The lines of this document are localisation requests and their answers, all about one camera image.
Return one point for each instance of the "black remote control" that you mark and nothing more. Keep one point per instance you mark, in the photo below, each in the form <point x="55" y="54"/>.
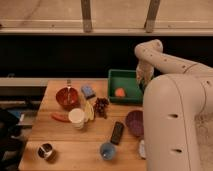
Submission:
<point x="117" y="133"/>

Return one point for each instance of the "purple bowl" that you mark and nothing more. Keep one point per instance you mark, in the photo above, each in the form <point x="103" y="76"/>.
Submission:
<point x="134" y="122"/>

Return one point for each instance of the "green plastic tray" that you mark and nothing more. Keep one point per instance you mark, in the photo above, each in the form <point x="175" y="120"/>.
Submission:
<point x="125" y="79"/>

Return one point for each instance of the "metal fork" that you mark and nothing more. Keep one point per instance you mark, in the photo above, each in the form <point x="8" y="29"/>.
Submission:
<point x="68" y="90"/>

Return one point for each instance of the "small metal tin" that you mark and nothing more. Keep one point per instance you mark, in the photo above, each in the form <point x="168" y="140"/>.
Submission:
<point x="47" y="152"/>

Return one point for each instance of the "red bowl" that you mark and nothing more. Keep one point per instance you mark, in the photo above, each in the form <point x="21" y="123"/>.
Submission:
<point x="61" y="98"/>

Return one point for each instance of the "white object near robot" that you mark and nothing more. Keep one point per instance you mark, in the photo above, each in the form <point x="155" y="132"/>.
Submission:
<point x="141" y="150"/>

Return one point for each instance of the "black object at left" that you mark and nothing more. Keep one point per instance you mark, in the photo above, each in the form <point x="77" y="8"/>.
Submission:
<point x="9" y="130"/>

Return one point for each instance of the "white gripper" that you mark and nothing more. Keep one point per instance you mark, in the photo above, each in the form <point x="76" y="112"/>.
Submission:
<point x="144" y="73"/>

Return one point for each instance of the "blue cup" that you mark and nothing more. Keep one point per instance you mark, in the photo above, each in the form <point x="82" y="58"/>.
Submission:
<point x="107" y="151"/>

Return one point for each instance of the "white paper cup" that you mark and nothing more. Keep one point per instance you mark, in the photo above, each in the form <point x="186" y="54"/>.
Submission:
<point x="77" y="118"/>

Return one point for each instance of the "orange sponge in tray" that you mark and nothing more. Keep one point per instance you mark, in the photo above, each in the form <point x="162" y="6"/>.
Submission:
<point x="120" y="92"/>

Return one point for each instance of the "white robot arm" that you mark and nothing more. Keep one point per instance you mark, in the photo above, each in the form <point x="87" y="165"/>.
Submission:
<point x="171" y="102"/>

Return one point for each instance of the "dark red grapes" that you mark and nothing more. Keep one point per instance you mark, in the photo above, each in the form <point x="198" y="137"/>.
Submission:
<point x="100" y="107"/>

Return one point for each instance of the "yellow banana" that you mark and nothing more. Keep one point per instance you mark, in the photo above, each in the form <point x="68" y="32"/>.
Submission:
<point x="89" y="111"/>

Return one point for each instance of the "blue sponge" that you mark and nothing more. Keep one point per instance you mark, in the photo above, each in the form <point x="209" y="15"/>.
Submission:
<point x="87" y="92"/>

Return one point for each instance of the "orange carrot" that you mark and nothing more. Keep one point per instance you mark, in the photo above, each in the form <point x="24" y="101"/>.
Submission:
<point x="60" y="117"/>

